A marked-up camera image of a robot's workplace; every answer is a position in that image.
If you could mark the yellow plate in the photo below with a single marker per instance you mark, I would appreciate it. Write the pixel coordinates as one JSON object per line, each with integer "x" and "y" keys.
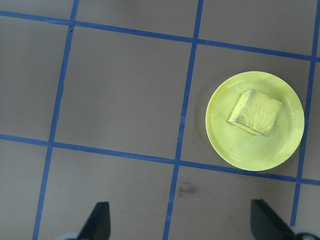
{"x": 255, "y": 152}

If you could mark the yellow foam block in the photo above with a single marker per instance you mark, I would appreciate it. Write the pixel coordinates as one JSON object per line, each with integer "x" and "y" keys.
{"x": 257, "y": 113}

